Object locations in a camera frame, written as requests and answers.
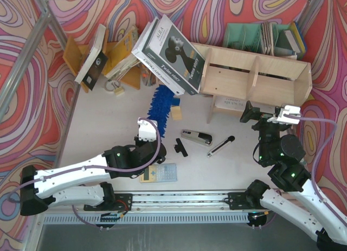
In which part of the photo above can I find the light wooden bookshelf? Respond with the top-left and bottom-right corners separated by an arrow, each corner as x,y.
194,43 -> 312,107

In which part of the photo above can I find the blue bound notebook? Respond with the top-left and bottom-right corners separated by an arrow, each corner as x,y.
287,21 -> 307,60

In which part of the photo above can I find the blue eraser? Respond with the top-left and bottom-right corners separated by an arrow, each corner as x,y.
172,98 -> 180,106

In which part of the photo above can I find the silver black stapler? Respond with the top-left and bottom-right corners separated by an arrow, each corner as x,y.
181,130 -> 213,146

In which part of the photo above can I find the white utility knife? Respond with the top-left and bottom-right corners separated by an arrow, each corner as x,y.
207,136 -> 235,157

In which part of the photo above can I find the blue microfiber duster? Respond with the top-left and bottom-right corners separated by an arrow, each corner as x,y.
147,85 -> 178,138

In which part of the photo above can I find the yellow books stack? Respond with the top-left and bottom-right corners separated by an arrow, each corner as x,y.
104,26 -> 139,81

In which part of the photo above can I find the pens cup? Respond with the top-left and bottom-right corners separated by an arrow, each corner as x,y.
140,64 -> 156,87

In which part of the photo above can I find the yellow wooden book stand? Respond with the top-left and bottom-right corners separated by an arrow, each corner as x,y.
63,28 -> 140,92

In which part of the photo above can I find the black aluminium rail base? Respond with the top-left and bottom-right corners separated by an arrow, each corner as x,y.
83,191 -> 280,211

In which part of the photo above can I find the Twins story book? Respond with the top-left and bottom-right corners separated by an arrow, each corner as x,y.
142,15 -> 205,95

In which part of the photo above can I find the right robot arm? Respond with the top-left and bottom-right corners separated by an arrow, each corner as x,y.
240,101 -> 346,250

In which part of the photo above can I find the white paperback book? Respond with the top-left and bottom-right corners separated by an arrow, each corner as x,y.
131,17 -> 185,95

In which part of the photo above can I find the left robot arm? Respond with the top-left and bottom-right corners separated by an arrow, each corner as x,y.
20,138 -> 166,216

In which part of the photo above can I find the key ring with padlock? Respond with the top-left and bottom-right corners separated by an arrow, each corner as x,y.
104,79 -> 125,96

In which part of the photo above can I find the teal desk organizer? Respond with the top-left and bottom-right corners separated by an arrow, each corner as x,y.
222,21 -> 300,59

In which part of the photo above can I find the yellow grey calculator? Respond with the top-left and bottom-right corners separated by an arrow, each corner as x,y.
140,163 -> 177,183

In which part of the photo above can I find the black cover book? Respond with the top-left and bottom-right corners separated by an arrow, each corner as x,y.
75,24 -> 108,91

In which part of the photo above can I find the black plastic clip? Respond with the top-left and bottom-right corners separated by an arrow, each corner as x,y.
174,138 -> 188,157

